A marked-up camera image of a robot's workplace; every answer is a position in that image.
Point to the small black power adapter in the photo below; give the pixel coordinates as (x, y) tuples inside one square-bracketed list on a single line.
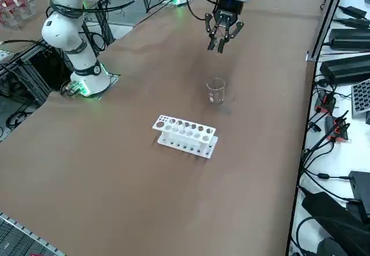
[(354, 11), (352, 22)]

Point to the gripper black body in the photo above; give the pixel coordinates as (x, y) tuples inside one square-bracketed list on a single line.
[(228, 7)]

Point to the black aluminium frame structure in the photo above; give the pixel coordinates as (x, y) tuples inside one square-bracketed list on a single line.
[(26, 65)]

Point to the silver aluminium profile post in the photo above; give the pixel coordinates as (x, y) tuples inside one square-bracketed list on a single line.
[(327, 16)]

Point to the black grid panel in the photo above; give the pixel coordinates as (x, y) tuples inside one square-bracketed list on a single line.
[(14, 235)]

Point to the clear acrylic box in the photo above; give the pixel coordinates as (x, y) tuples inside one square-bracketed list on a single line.
[(17, 16)]

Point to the black power supply box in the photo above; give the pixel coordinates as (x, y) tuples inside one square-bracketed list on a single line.
[(361, 186)]

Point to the checkered calibration board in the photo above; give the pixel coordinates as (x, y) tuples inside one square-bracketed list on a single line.
[(361, 97)]

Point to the white test tube rack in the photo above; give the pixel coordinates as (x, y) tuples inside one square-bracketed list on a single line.
[(170, 139)]

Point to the orange black device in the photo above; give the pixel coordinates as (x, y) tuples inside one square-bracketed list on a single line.
[(325, 103), (336, 130)]

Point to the small clear glass beaker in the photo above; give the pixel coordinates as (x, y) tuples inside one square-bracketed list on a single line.
[(215, 92)]

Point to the large black power brick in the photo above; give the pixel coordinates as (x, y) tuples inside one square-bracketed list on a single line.
[(344, 69), (351, 40)]

